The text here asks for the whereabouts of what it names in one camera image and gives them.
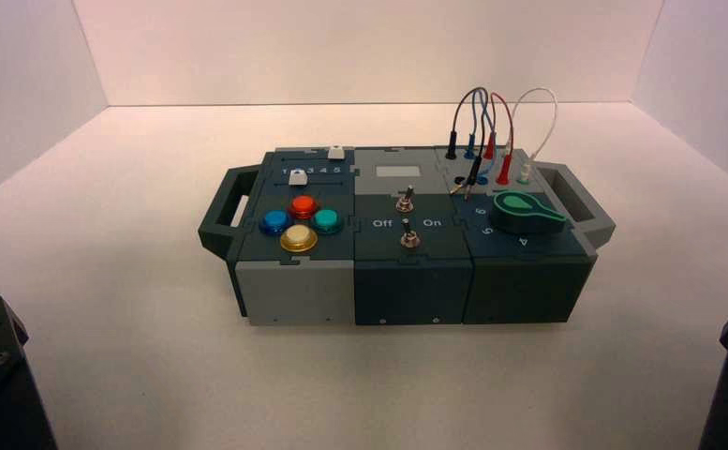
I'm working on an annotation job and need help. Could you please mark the black green rotary knob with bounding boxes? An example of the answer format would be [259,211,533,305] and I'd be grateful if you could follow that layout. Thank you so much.
[488,190,569,234]

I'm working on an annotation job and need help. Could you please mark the modular dark control panel box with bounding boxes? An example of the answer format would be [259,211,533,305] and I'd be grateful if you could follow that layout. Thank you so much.
[197,145,617,327]

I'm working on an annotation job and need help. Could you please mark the blue round push button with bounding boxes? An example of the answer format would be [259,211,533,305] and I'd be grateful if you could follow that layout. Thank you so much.
[258,209,293,236]

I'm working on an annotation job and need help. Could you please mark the yellow round push button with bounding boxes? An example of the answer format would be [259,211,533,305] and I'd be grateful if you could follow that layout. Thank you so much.
[279,224,319,254]

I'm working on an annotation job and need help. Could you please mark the red round push button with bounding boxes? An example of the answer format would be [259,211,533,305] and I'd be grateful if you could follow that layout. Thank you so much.
[289,194,319,221]

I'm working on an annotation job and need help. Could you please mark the teal round push button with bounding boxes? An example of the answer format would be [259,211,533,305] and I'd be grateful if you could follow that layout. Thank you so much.
[310,208,344,236]

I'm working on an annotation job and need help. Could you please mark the light grey display window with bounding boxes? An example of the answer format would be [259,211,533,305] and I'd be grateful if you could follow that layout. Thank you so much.
[376,165,419,183]

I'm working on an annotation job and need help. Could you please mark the white banana plug cable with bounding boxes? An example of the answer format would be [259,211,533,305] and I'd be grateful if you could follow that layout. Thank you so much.
[503,86,559,183]

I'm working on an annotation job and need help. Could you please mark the red banana plug cable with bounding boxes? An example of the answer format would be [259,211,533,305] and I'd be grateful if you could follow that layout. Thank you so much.
[484,91,515,187]

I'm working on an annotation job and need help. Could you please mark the blue banana plug cable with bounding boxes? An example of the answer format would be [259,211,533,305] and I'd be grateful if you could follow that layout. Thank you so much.
[449,87,495,195]

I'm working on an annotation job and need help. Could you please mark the black banana plug cable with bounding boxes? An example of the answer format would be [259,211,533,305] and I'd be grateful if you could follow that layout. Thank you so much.
[444,86,487,202]

